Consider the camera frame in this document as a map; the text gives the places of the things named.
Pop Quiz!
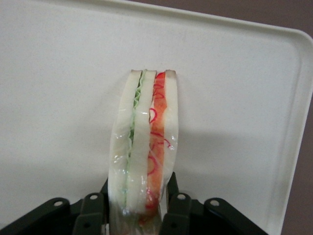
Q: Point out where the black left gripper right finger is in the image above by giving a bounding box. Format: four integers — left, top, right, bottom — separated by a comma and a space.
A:
160, 171, 269, 235

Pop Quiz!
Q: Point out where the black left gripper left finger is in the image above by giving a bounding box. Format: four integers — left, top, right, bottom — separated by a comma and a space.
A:
0, 178, 110, 235

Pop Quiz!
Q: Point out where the triangle sandwich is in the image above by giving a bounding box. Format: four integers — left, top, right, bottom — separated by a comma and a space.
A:
108, 69, 180, 235

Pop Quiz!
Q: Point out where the cream rectangular tray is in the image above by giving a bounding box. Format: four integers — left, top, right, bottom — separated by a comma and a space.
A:
0, 0, 313, 235

